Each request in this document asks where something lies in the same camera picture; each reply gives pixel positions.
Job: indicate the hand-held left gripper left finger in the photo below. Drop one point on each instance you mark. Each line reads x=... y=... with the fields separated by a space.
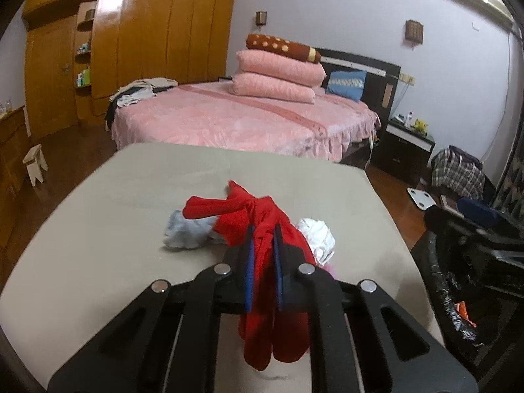
x=249 y=270

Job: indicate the blue pillow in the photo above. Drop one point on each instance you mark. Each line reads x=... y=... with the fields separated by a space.
x=346 y=85

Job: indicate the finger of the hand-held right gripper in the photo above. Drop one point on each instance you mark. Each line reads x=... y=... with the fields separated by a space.
x=477 y=211
x=450 y=223

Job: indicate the dark wooden bed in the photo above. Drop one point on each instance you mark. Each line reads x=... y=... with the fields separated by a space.
x=368 y=69

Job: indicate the pink bedspread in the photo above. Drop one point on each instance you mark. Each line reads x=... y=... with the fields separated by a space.
x=229 y=123

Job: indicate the wall socket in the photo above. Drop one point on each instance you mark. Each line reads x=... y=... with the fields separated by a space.
x=407 y=78

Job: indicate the bin with black bag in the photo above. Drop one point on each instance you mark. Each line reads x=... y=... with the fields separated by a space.
x=442 y=278

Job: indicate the dark nightstand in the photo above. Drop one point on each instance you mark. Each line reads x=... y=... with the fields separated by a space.
x=399 y=151

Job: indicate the white paper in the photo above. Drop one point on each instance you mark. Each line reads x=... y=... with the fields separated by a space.
x=319 y=237

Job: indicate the patterned curtain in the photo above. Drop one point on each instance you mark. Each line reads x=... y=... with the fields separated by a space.
x=511 y=172

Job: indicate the yellow plush toy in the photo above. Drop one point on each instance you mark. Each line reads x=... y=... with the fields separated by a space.
x=420 y=125

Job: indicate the white bathroom scale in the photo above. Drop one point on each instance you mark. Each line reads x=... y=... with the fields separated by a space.
x=421 y=198

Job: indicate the large wall lamp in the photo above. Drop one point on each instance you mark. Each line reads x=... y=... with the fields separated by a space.
x=414 y=31

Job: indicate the small wooden stool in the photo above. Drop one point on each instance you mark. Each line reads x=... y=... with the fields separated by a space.
x=35 y=163

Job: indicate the white bottle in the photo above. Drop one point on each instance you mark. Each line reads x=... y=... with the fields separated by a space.
x=410 y=119

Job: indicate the wooden wardrobe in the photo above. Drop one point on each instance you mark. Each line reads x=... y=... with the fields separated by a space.
x=163 y=28

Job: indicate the brown dotted bolster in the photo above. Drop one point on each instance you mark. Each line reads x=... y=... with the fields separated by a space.
x=282 y=47

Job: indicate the plaid bag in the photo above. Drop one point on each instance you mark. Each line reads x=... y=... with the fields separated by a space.
x=456 y=174

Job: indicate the wooden sideboard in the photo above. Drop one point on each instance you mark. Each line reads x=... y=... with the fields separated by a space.
x=12 y=151

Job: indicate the pile of clothes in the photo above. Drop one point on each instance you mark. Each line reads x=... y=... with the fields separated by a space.
x=135 y=92

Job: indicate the orange foam net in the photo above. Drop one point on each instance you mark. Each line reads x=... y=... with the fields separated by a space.
x=466 y=313

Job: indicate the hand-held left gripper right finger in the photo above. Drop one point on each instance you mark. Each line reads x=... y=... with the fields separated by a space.
x=278 y=270

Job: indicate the red cloth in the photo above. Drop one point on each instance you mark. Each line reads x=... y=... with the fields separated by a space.
x=233 y=217

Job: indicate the light blue cloth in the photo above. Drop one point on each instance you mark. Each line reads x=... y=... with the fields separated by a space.
x=188 y=229

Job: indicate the small wall lamp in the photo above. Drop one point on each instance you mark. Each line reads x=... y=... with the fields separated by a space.
x=261 y=17

